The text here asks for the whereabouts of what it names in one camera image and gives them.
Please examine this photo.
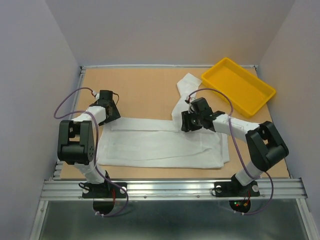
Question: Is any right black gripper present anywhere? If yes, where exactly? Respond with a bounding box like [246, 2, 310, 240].
[180, 109, 203, 132]

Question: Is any white long sleeve shirt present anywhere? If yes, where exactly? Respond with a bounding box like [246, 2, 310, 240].
[97, 73, 230, 169]

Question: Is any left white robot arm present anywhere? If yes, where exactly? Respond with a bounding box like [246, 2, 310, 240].
[53, 87, 121, 197]

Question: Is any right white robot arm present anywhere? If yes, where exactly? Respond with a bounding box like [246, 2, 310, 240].
[181, 97, 289, 197]

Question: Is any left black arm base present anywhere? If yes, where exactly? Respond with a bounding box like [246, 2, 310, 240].
[78, 182, 126, 199]

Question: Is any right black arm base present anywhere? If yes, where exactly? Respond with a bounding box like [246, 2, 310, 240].
[211, 181, 260, 198]

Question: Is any yellow plastic bin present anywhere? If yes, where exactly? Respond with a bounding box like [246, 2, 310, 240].
[201, 57, 276, 118]

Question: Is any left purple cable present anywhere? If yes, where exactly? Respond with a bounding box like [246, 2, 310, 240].
[53, 87, 129, 218]

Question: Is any aluminium mounting rail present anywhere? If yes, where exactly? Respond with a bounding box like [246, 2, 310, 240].
[40, 178, 308, 201]

